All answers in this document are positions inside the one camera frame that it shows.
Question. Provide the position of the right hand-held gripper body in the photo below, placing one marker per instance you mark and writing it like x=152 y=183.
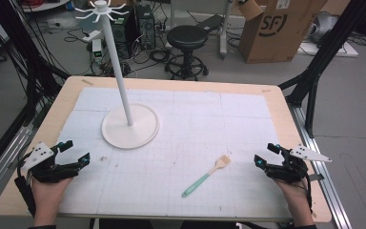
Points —
x=287 y=171

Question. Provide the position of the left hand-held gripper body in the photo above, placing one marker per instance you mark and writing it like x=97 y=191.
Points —
x=41 y=173

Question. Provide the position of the white hook rack stand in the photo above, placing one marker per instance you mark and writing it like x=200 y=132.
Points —
x=117 y=63

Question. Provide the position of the person's left hand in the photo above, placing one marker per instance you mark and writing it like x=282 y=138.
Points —
x=47 y=197

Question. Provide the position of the person's right hand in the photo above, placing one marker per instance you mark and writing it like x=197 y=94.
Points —
x=297 y=198

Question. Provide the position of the white grid mat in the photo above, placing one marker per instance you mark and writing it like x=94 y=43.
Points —
x=187 y=127

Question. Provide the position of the small white device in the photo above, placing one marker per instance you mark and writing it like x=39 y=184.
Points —
x=97 y=49

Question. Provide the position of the brown cardboard box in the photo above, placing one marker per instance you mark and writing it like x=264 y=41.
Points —
x=276 y=38

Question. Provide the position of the white flat board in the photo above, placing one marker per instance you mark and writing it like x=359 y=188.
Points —
x=346 y=51

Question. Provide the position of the black computer tower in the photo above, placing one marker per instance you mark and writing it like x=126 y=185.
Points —
x=146 y=27
x=122 y=35

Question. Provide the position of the grey white appliance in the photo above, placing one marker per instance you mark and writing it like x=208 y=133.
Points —
x=322 y=27

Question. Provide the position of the black flat case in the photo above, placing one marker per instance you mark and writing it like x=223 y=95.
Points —
x=209 y=23

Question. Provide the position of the black round stool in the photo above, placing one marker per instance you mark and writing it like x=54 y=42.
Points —
x=187 y=36

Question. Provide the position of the round white table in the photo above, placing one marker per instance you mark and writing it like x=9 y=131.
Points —
x=44 y=4

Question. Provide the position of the aluminium rail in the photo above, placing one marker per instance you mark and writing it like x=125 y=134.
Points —
x=327 y=191
x=3 y=159

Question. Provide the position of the black metal frame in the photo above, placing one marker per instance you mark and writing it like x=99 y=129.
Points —
x=28 y=63
x=327 y=54

